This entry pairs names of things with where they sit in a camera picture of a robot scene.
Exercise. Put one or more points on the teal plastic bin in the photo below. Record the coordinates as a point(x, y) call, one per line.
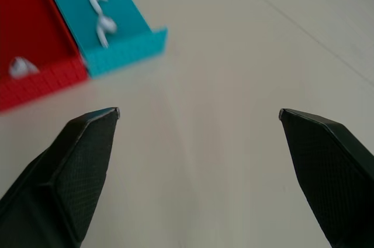
point(96, 20)

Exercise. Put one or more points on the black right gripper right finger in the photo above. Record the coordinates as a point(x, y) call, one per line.
point(330, 172)

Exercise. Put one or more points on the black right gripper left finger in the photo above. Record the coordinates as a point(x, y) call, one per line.
point(73, 177)

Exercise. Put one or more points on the red plastic bin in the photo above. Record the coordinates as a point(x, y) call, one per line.
point(32, 34)

